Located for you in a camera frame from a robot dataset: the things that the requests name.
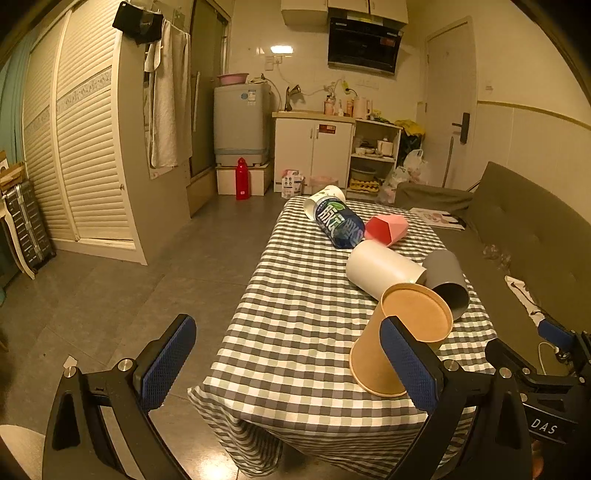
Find glass shower door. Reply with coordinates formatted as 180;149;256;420
189;0;232;178

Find grey cup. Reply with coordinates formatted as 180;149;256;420
421;249;471;322

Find white cup with blue print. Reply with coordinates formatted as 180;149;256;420
303;185;365;250

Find white cable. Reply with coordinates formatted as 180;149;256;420
538;342;557;372

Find wooden broom stick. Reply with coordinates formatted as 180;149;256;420
442;136;455;188

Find white printed package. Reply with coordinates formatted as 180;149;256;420
281;169;304;195

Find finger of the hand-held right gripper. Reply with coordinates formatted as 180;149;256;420
537;318;591;372
485;338;539;386

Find grey folded cushion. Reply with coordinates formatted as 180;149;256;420
397;181;474;217

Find white open shelf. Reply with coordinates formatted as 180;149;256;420
348;119;403;195

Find white wall cabinets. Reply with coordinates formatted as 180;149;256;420
281;0;409;26

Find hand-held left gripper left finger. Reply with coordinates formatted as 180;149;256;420
42;314;197;480

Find black range hood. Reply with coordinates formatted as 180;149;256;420
328;17;402;75

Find white plastic bag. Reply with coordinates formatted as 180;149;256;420
404;148;428;183

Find grey white checkered tablecloth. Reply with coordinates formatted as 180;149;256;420
187;196;497;476

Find pink lined waste bin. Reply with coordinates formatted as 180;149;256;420
308;174;340;195

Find white hanging towel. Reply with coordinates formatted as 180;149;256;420
144;21;192;169

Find white sink cabinet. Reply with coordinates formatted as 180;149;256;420
272;112;356;199

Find yellow bag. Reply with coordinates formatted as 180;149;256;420
394;119;423;139

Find olive grey sofa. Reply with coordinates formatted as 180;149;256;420
396;161;591;370

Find white pink magazine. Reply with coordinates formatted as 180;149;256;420
410;208;467;229

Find grey washing machine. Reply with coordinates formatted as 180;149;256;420
213;83;272;166

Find brown paper cup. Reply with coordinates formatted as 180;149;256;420
348;282;454;398

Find white washing machine stand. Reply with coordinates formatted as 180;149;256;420
216;162;273;196

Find red bottle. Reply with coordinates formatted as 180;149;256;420
235;157;250;200

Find white door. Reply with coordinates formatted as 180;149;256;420
424;18;477;190

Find pink faceted cup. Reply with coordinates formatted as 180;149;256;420
364;214;409;248

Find black door handle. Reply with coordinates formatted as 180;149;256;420
452;112;471;145

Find white louvered wardrobe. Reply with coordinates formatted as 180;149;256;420
21;9;153;266

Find white printed cloth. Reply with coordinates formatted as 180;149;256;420
505;275;546;320

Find grey ribbed suitcase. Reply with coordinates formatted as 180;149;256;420
2;180;57;273

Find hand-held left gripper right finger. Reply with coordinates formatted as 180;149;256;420
379;316;534;480

